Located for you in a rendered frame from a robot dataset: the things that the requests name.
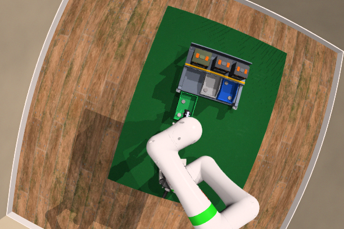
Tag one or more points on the green bin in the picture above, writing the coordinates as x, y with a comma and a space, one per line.
190, 102

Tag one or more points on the grey storage bin shelf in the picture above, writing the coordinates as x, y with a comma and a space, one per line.
192, 78

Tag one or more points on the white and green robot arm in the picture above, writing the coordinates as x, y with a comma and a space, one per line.
241, 207

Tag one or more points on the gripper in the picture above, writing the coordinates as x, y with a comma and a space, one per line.
186, 113

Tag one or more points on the blue open bin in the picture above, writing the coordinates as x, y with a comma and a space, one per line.
227, 90

